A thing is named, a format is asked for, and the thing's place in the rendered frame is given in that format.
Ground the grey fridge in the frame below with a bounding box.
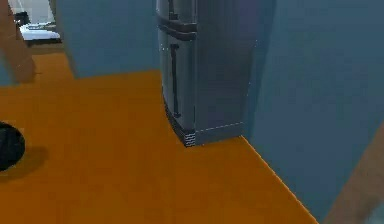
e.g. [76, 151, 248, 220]
[155, 0, 259, 148]

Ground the white bed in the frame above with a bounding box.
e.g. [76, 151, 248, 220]
[18, 21, 62, 42]

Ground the black round bin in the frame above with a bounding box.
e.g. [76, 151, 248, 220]
[0, 121, 26, 173]

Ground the brown wooden room door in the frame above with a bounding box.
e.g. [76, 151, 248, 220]
[0, 0, 37, 84]

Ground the black fridge handle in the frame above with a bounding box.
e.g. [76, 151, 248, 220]
[169, 43, 182, 119]

